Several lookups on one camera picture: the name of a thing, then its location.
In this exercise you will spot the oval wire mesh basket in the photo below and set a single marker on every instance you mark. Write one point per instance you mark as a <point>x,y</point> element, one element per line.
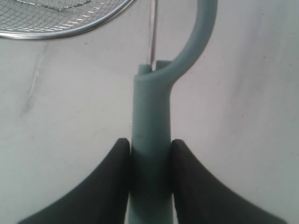
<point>40,20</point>

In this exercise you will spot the teal handled peeler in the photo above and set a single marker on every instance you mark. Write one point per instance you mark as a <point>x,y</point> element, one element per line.
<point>150,200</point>

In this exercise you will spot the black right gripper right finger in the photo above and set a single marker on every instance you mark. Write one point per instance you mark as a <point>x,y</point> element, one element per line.
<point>200,198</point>

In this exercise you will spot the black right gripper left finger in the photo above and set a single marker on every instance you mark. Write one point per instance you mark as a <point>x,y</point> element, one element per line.
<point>101,198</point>

